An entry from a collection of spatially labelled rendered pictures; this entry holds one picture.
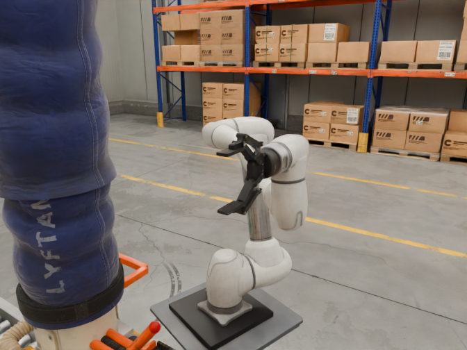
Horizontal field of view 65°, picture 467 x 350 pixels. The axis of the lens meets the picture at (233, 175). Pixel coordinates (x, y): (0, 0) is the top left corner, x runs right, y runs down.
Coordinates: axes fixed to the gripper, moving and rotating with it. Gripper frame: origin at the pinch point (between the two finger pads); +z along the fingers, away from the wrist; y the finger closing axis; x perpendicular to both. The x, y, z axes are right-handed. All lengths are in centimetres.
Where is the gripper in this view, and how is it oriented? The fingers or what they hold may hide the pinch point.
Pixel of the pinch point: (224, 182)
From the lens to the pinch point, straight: 81.8
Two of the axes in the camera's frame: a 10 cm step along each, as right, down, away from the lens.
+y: 0.0, 9.5, 3.1
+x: -8.4, -1.7, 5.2
